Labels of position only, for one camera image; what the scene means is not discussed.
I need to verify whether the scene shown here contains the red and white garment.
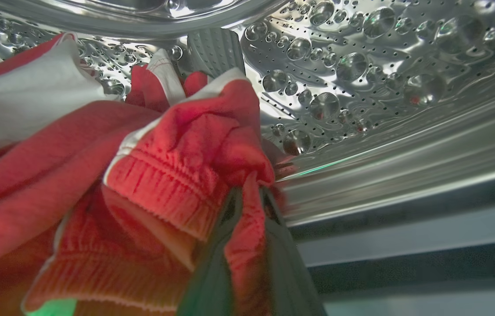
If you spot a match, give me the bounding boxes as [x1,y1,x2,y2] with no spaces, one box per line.
[0,32,290,316]

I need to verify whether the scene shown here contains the white washing machine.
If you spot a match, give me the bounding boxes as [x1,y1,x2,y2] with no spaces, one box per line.
[0,0,495,316]

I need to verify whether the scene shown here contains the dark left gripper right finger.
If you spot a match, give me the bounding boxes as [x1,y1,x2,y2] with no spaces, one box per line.
[259,187,328,316]

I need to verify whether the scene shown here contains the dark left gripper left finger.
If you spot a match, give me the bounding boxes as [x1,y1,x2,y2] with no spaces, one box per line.
[177,187,244,316]

